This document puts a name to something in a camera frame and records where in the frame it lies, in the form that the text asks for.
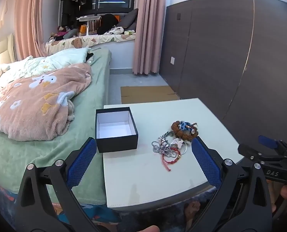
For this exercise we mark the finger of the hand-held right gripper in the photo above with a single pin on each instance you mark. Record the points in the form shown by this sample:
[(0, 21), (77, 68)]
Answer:
[(267, 140), (249, 150)]

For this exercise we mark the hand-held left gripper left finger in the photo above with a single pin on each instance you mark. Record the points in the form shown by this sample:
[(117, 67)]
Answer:
[(83, 161)]

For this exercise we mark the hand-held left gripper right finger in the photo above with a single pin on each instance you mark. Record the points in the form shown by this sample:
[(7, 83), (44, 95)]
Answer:
[(206, 162)]

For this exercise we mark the black jewelry box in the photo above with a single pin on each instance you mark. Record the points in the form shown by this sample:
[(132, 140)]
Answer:
[(116, 145)]

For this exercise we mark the person's left hand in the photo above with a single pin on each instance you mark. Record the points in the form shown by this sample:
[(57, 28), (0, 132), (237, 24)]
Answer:
[(146, 229)]

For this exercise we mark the bed with green sheet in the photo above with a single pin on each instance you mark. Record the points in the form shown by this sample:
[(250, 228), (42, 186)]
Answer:
[(90, 116)]

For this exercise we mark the person's foot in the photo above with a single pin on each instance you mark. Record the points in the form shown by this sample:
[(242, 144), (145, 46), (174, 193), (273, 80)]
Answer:
[(192, 209)]

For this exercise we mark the blue printed bed sheet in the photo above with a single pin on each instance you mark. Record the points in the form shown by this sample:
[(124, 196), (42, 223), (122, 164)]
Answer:
[(97, 214)]

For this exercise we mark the white table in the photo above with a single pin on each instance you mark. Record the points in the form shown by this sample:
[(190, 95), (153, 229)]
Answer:
[(145, 176)]

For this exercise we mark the pink floral plush blanket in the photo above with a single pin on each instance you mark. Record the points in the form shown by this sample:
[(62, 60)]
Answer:
[(32, 101)]

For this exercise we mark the flat cardboard sheet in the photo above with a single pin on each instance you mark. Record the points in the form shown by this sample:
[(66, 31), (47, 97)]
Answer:
[(145, 94)]

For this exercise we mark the white and green quilt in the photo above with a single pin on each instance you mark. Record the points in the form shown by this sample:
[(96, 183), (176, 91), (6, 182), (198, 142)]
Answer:
[(61, 58)]

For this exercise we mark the printed window seat cushion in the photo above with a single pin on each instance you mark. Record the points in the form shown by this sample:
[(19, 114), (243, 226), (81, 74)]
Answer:
[(95, 40)]

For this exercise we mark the pink plush toy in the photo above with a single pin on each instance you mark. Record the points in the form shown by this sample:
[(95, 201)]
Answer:
[(61, 29)]

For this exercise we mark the white and black plush toy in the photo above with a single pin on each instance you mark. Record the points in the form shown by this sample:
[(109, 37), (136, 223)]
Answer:
[(114, 31)]

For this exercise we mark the beige padded headboard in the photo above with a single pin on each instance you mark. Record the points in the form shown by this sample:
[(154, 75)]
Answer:
[(2, 50)]

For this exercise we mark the black bag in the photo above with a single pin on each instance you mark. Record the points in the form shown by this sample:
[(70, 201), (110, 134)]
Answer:
[(107, 23)]

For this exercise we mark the white desk lamp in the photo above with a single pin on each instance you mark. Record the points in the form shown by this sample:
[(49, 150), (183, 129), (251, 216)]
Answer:
[(89, 18)]

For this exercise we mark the pink curtain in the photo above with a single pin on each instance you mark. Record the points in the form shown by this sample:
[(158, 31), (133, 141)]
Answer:
[(34, 17), (150, 29)]

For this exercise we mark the grey pillow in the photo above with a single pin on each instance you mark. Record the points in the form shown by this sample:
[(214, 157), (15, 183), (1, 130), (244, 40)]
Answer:
[(129, 20)]

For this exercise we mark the white wall socket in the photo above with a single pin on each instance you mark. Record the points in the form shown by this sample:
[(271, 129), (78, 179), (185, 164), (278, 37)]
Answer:
[(172, 60)]

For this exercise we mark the dark wall switch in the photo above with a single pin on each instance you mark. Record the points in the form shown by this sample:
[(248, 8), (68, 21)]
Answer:
[(179, 16)]

